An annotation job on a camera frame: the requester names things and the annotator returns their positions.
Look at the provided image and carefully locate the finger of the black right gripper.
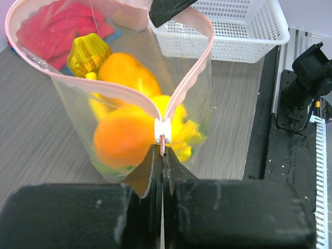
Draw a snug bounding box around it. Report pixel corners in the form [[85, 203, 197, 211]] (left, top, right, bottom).
[[149, 0, 197, 28]]

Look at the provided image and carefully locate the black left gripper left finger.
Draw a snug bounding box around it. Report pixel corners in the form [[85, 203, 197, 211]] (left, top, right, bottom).
[[122, 144, 163, 248]]

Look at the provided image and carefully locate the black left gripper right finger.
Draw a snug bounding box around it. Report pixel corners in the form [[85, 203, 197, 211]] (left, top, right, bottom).
[[162, 147, 197, 248]]

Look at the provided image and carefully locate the dark green lime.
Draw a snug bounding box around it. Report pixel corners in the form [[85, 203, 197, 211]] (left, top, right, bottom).
[[91, 161, 135, 181]]

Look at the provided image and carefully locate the yellow banana bunch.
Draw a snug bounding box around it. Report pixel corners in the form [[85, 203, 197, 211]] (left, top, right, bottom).
[[85, 72, 205, 163]]

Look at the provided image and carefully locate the orange mango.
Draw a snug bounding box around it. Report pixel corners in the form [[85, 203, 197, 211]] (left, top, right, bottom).
[[93, 106, 155, 169]]

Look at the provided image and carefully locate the clear pink zip top bag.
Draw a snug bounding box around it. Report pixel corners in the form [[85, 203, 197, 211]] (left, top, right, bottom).
[[5, 1, 212, 168]]

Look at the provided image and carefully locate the yellow green pear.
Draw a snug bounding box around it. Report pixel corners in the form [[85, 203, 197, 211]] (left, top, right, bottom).
[[67, 33, 112, 80]]

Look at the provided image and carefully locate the pink divided plastic tray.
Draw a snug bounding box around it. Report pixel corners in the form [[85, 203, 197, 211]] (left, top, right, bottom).
[[110, 0, 152, 31]]

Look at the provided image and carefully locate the white plastic mesh basket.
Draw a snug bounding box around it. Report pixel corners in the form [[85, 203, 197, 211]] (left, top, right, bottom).
[[151, 1, 290, 63]]

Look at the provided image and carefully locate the blue folded cloth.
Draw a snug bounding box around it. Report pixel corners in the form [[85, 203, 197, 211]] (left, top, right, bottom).
[[60, 29, 122, 76]]

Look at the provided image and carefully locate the red folded cloth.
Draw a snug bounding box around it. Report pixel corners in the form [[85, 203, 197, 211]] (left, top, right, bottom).
[[17, 1, 115, 70]]

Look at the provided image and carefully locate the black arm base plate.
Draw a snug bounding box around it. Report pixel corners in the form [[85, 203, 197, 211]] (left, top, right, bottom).
[[243, 47, 316, 213]]

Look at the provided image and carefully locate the white slotted cable duct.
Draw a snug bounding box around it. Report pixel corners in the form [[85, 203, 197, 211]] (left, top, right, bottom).
[[310, 116, 329, 248]]

